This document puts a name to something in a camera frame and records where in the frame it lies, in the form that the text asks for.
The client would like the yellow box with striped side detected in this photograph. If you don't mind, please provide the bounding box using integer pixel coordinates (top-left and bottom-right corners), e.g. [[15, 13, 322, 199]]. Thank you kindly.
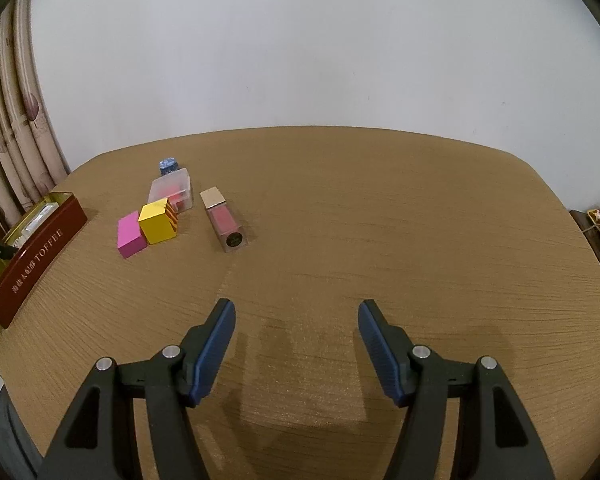
[[138, 198, 179, 245]]

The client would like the red rectangular tin box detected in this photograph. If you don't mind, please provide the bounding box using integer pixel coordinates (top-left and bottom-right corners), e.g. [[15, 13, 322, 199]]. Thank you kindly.
[[0, 191, 88, 330]]

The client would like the pink rectangular block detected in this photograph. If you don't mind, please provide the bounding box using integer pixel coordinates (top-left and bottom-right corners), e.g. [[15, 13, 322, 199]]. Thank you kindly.
[[117, 212, 147, 259]]

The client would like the grey chair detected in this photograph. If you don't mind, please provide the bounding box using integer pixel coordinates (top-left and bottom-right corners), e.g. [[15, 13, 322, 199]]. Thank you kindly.
[[0, 382, 46, 480]]

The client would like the dark wooden side furniture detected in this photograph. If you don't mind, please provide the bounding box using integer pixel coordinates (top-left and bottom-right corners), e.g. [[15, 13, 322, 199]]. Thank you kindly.
[[569, 208, 600, 311]]

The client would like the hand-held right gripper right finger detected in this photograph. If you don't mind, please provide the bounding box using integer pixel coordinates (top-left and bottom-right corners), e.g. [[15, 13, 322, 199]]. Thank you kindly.
[[358, 299, 555, 480]]

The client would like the pink lip gloss tube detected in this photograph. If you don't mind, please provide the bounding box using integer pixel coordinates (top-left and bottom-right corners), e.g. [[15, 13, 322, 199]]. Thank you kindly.
[[200, 186, 249, 254]]

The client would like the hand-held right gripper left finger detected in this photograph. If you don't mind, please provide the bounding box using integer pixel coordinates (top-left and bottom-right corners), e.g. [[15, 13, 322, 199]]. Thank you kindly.
[[43, 298, 237, 480]]

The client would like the beige floral curtain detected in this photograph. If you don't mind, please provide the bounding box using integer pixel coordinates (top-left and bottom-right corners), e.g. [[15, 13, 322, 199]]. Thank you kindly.
[[0, 0, 71, 221]]

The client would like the white object in tin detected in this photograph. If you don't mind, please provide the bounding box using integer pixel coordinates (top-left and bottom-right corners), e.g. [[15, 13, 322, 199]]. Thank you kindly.
[[22, 202, 59, 237]]

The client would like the clear plastic box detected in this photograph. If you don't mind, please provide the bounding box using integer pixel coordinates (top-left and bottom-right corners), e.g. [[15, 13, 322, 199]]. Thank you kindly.
[[147, 168, 194, 214]]

